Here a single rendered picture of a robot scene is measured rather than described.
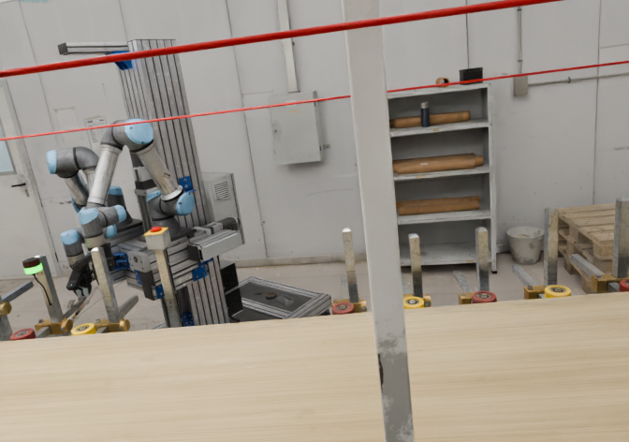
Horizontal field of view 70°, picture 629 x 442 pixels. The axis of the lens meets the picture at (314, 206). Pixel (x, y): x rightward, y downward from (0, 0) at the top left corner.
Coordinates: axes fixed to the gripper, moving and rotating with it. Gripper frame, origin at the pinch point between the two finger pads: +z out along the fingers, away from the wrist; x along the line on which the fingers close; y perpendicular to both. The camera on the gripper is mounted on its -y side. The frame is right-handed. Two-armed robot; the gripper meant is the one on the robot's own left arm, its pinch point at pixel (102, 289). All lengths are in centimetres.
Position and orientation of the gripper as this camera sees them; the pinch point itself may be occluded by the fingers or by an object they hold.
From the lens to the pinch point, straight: 218.2
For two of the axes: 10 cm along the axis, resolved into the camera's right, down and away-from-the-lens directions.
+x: -2.8, -2.1, 9.4
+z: 1.3, 9.6, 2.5
